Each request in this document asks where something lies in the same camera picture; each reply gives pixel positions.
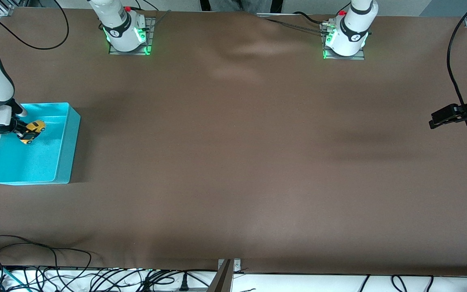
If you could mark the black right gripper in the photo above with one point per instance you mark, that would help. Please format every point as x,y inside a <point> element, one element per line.
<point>19,130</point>

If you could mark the yellow beetle toy car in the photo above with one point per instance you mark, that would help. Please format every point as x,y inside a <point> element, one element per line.
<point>37,125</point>

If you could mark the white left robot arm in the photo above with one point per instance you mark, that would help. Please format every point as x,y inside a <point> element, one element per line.
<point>351,30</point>

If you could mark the teal plastic bin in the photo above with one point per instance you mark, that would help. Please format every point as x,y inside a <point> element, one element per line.
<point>35,162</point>

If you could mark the brown table cover cloth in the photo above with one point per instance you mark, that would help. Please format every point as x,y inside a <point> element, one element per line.
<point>233,162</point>

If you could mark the flat metal strip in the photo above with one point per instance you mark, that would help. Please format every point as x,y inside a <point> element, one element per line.
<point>274,15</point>

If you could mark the black power plug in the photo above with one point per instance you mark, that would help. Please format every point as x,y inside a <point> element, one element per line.
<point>183,284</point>

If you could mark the grey power strip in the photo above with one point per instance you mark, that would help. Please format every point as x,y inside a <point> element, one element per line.
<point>193,290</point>

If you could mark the person in grey trousers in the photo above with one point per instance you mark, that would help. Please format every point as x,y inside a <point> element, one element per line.
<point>239,5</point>

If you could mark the grey metal arm base plate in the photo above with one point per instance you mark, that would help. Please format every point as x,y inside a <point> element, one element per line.
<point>149,40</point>
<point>364,56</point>

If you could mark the dark camera mount post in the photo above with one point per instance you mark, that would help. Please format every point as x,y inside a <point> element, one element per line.
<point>221,282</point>

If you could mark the grey metal bracket plate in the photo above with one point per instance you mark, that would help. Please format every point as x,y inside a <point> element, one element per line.
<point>237,265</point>

